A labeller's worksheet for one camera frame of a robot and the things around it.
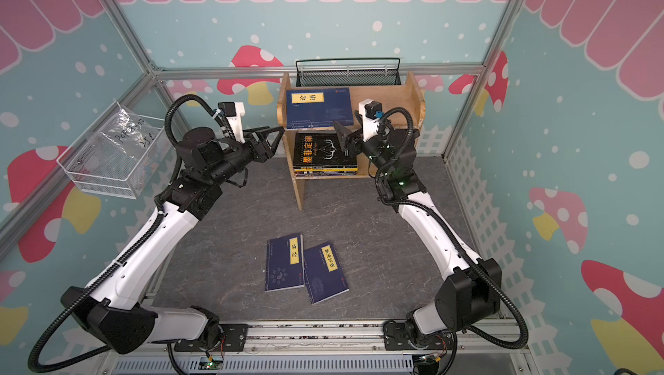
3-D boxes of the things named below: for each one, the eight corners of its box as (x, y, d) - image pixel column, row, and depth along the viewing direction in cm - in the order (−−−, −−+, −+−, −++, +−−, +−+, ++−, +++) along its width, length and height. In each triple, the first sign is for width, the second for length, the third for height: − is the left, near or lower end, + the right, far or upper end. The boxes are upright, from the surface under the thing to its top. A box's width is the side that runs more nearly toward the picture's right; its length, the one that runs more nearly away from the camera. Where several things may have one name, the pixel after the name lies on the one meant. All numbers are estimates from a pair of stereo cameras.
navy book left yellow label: (265, 291, 85) (263, 289, 82) (268, 242, 96) (266, 238, 94) (304, 287, 86) (303, 284, 83) (302, 238, 97) (302, 234, 95)
